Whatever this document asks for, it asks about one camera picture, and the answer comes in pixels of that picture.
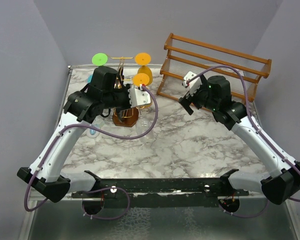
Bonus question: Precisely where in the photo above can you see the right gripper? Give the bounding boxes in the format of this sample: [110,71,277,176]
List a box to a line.
[178,78,219,114]

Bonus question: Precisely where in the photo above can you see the orange wine glass front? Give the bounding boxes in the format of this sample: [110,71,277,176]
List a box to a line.
[132,73,153,91]

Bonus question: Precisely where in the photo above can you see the orange wine glass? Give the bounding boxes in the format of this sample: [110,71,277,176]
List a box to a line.
[134,52,153,86]
[132,73,153,91]

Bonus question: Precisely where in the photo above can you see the clear wine glass front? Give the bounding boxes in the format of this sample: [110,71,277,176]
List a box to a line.
[135,107,156,144]

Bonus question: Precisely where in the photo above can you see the clear wine glass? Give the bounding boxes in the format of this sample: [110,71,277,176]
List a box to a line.
[135,107,156,144]
[92,116,105,129]

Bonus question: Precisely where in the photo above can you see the blue plastic wine glass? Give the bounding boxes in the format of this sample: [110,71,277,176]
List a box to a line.
[87,74,93,83]

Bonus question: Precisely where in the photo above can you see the green plastic wine glass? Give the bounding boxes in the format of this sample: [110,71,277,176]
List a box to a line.
[91,52,108,67]

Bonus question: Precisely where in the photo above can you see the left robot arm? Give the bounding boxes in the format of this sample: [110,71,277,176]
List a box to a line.
[17,66,132,204]

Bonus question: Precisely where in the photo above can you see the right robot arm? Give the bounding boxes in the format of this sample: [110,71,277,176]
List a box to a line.
[178,75,300,205]

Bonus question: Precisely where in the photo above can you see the wooden shelf rack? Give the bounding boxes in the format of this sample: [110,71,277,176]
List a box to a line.
[156,33,272,104]

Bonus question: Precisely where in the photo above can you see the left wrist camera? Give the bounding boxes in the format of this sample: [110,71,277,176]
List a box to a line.
[128,85,152,108]

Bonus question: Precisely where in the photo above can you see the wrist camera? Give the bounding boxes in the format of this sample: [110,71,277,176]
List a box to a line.
[182,71,203,97]
[128,85,152,108]

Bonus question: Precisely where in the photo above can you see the gold wire wine glass rack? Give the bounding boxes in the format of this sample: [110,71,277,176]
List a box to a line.
[111,57,139,128]

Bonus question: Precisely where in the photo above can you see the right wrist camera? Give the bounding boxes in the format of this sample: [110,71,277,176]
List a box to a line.
[182,71,203,97]

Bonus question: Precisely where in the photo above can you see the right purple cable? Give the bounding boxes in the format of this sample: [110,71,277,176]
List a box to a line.
[186,64,300,219]

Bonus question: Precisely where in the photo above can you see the purple cable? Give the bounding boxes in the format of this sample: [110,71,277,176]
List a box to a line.
[186,64,300,219]
[23,84,160,221]

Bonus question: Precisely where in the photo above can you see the black mounting rail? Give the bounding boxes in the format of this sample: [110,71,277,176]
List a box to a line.
[71,177,249,208]

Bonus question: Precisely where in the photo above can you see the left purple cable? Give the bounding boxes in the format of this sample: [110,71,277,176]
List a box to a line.
[23,84,160,221]

